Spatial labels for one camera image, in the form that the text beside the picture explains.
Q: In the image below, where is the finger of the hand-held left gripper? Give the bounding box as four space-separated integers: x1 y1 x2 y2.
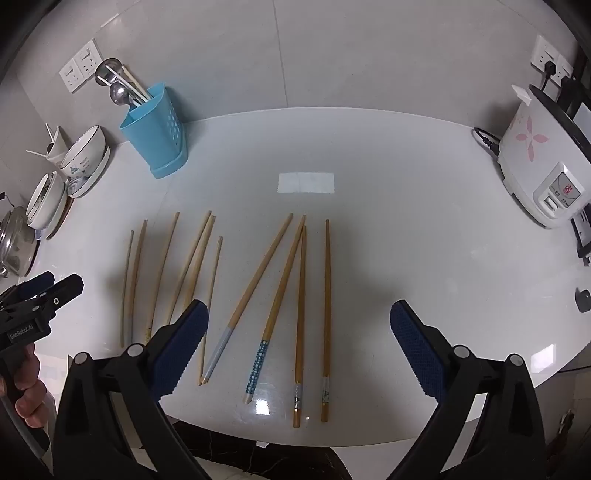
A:
9 274 85 320
0 271 55 308

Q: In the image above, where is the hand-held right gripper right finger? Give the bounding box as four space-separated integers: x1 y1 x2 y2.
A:
385 300 548 480

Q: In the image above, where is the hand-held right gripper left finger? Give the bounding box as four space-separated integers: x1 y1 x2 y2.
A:
51 299 211 480

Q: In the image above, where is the floral band wooden chopstick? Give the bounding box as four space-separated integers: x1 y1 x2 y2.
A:
292 225 308 429

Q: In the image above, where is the blue plastic utensil holder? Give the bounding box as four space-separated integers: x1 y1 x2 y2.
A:
120 82 189 180

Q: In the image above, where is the person's left hand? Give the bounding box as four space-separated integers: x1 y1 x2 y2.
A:
11 344 51 429

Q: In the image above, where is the wooden trivet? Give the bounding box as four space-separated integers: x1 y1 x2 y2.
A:
46 194 75 241

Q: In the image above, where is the blue striped plate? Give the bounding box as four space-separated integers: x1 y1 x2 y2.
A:
67 145 112 199

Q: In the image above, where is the paper cup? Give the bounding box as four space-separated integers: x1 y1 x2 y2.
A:
44 124 70 167

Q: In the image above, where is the white printed bowl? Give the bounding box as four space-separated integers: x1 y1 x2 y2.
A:
60 124 112 178

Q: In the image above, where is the black object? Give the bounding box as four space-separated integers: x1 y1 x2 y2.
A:
571 217 591 266

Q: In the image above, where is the white tape patch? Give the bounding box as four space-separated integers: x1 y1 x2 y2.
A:
278 172 335 195

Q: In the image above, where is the metal ladle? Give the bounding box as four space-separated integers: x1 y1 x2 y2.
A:
95 58 122 88

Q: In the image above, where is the white floral rice cooker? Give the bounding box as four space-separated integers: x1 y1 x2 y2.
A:
496 83 591 229

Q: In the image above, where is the black appliance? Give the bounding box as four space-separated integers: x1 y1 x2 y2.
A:
560 76 591 132

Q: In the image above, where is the black power cable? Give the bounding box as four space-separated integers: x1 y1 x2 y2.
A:
472 127 503 158

